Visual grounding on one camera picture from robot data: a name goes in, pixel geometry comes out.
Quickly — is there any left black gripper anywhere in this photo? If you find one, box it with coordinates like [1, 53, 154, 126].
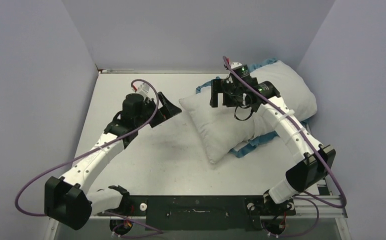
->
[135, 92, 181, 128]

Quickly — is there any white pillow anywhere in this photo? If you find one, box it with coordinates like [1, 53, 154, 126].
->
[179, 59, 318, 165]

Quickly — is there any white pillowcase with blue trim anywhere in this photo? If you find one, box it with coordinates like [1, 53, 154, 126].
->
[190, 57, 317, 163]

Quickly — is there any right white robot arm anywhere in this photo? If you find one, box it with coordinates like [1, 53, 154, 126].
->
[210, 65, 336, 214]

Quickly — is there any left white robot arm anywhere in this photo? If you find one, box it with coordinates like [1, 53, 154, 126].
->
[44, 92, 182, 230]

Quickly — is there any white knob on plate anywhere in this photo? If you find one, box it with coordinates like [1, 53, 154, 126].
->
[139, 202, 147, 212]

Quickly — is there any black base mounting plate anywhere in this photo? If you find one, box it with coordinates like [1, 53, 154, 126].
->
[111, 195, 296, 231]

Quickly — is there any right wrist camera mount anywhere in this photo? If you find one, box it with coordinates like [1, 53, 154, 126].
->
[230, 62, 243, 70]

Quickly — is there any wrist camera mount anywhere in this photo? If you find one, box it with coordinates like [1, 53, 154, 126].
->
[230, 62, 243, 70]
[131, 83, 154, 100]

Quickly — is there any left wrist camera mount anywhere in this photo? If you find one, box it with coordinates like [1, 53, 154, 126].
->
[131, 83, 154, 100]

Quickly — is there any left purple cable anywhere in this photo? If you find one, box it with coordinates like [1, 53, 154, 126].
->
[14, 78, 164, 239]

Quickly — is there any aluminium right side rail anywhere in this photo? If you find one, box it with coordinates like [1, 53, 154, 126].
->
[317, 178, 331, 196]

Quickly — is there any aluminium rail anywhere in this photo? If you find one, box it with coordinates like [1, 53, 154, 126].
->
[48, 194, 348, 220]
[317, 178, 331, 196]

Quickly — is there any aluminium front rail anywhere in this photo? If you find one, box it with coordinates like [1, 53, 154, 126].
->
[48, 194, 348, 220]

